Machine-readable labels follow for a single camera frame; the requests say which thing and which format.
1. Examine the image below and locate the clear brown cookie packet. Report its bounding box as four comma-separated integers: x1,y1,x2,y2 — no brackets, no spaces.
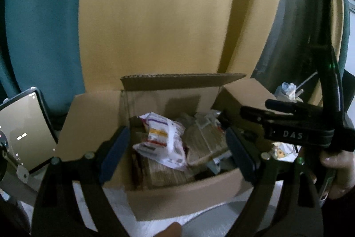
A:
183,110,228,167

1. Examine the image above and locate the white striped snack packet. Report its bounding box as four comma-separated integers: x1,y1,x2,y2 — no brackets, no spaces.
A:
133,112,188,171

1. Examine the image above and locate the person's right hand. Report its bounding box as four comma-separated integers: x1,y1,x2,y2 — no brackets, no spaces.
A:
311,151,354,199

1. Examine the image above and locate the white desk lamp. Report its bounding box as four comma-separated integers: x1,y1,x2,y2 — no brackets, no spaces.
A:
296,72,318,96

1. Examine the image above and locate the brown cardboard box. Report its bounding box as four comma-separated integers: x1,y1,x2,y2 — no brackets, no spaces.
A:
55,73,272,221

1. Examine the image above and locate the teal curtain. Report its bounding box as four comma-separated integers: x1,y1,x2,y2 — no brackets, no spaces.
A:
0,0,90,116

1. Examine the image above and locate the yellow curtain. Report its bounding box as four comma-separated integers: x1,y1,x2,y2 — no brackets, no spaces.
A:
78,0,280,92

